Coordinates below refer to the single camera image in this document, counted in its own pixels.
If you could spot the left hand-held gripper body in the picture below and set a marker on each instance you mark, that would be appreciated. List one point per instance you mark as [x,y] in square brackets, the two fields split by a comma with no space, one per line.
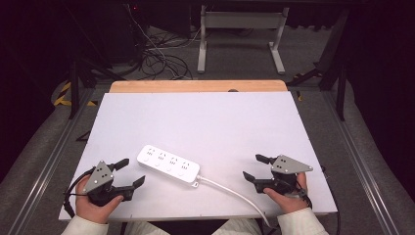
[99,178]

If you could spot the person's right hand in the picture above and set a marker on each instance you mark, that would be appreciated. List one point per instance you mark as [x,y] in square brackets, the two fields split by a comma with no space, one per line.
[288,202]

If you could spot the black metal stand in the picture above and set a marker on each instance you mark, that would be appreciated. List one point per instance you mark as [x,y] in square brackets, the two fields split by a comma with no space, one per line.
[334,65]
[74,88]

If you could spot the wooden table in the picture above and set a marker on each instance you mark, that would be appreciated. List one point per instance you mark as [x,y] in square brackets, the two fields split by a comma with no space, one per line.
[195,86]

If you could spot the aluminium floor rail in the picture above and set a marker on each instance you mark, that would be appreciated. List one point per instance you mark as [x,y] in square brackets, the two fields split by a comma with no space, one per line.
[359,166]
[49,166]

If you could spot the white metal stand frame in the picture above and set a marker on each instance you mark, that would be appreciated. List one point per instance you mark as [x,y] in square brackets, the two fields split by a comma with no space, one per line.
[239,21]

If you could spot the person's left hand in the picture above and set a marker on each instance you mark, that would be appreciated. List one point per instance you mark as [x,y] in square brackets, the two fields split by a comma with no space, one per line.
[87,205]

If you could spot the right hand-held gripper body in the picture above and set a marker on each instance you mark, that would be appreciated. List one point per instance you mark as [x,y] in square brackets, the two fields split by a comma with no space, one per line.
[284,171]

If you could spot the white power strip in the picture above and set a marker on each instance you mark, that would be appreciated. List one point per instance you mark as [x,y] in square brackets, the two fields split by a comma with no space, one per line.
[168,165]

